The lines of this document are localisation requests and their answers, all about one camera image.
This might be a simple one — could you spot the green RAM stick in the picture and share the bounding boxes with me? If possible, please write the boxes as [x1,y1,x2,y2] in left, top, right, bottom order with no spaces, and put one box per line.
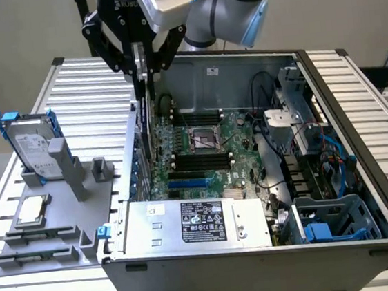
[0,246,73,266]

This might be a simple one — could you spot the green motherboard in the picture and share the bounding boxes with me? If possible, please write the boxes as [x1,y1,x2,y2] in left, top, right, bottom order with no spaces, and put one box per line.
[142,104,279,224]

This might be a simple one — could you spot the silver power supply unit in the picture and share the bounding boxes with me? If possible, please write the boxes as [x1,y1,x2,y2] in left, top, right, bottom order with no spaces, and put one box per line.
[117,187,273,263]

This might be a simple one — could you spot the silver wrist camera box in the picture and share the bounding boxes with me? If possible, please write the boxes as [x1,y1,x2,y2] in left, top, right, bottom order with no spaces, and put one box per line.
[135,0,198,38]

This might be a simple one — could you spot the blue expansion slot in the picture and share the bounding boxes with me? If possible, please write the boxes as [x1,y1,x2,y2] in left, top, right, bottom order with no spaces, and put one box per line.
[167,176,209,193]

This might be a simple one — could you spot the blue disk caddy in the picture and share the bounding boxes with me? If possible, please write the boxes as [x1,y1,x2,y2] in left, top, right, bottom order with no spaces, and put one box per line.
[0,104,67,185]

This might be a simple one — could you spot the blue plastic clip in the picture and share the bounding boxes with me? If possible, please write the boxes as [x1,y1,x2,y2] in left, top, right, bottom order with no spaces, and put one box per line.
[97,223,112,240]

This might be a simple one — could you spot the small silver heatsink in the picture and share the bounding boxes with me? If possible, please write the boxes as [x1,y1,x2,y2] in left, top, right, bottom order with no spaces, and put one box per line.
[223,186,246,203]

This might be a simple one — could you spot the grey parts rack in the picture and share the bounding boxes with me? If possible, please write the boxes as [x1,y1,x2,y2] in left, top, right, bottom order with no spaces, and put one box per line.
[0,131,131,279]

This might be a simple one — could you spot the black upright post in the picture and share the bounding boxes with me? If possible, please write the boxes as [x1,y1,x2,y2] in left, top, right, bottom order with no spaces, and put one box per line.
[73,0,103,58]

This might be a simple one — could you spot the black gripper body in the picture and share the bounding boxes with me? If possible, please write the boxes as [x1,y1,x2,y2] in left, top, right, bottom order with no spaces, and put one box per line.
[95,0,160,55]

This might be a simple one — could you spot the CPU socket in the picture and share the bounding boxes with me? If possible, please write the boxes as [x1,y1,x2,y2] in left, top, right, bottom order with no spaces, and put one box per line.
[184,122,225,154]

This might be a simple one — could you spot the black looped wire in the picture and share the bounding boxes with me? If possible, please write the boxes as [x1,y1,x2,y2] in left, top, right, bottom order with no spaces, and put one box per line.
[246,70,278,113]

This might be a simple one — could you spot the grey blue disk bay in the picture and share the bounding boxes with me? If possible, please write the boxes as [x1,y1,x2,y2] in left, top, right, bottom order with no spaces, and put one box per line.
[288,187,382,247]

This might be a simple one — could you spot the silver hard disk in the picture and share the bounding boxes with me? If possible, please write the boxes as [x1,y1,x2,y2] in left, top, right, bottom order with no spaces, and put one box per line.
[6,113,62,180]

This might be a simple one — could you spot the blue data wire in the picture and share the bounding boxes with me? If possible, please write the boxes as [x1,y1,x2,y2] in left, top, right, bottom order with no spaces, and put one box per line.
[316,127,360,199]

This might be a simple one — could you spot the silver CPU chip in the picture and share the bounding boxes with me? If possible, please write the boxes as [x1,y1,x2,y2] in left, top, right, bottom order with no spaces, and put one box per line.
[14,194,52,227]

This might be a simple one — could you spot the black gpu card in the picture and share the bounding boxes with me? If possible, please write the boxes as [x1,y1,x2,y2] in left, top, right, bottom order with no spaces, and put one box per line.
[127,41,159,161]

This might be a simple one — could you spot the black open PC case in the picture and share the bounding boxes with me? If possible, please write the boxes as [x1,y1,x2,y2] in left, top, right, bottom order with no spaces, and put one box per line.
[80,30,388,291]

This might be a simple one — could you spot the metal drive cage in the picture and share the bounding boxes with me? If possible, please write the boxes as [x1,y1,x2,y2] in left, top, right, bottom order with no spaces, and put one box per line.
[258,61,335,162]

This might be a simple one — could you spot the red wire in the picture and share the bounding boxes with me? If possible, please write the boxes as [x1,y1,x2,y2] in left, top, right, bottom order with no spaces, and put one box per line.
[288,120,324,151]

